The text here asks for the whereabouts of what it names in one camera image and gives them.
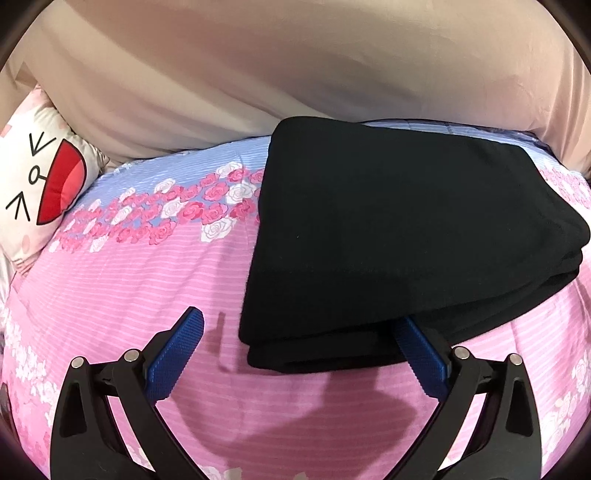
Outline black pants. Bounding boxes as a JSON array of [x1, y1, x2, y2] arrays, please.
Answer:
[[239, 117, 591, 374]]

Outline white cartoon face pillow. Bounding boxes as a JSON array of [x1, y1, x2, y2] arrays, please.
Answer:
[[0, 85, 112, 274]]

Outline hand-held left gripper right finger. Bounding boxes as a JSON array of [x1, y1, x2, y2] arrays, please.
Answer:
[[394, 316, 542, 480]]

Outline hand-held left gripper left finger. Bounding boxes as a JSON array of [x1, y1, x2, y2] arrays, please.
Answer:
[[50, 306, 205, 480]]

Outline beige padded headboard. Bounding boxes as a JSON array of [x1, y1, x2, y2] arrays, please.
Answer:
[[0, 0, 591, 172]]

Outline pink floral bedsheet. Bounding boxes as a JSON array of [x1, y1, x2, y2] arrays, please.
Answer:
[[0, 119, 591, 480]]

